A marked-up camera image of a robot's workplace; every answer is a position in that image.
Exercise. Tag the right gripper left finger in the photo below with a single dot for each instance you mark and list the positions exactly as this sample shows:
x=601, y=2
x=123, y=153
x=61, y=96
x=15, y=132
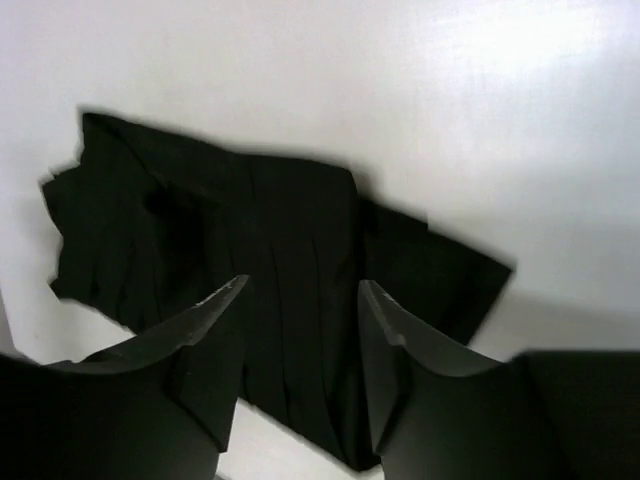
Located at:
x=159, y=405

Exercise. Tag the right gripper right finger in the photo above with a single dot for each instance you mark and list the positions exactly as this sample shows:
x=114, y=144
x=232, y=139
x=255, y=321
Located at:
x=438, y=410

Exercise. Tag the black pleated skirt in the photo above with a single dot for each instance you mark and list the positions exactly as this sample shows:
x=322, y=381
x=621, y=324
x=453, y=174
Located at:
x=154, y=221

